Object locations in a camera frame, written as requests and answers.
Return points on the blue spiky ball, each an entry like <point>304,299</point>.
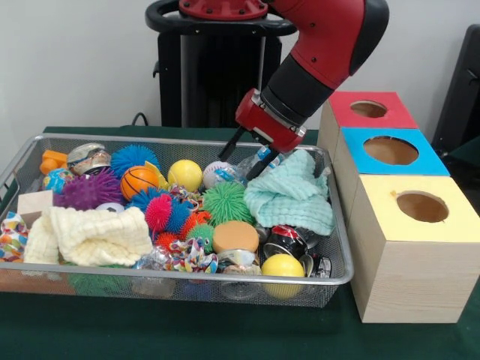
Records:
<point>133,157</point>

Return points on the yellow ball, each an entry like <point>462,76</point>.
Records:
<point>184,175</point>
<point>283,268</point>

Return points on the purple spiky ball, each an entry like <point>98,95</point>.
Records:
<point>88,189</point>

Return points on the mint green cloth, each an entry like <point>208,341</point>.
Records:
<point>292,199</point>

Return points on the white baseball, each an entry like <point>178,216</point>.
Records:
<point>214,174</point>

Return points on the green spiky ball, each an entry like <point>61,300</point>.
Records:
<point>227,202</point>

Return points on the wooden box with three holes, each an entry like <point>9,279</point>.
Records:
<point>405,262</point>

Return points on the orange foam disc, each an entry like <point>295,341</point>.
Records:
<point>235,236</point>

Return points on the clear mesh bin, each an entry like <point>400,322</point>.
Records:
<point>337,289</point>

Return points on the cream knitted cloth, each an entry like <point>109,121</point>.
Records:
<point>94,234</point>

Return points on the orange toy basketball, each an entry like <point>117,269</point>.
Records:
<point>140,181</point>

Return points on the dark green table cloth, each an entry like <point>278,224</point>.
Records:
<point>225,330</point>

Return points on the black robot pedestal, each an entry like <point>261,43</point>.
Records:
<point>210,82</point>

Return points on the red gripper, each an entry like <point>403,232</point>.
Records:
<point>270,124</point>

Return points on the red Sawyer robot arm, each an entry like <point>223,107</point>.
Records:
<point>322,45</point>

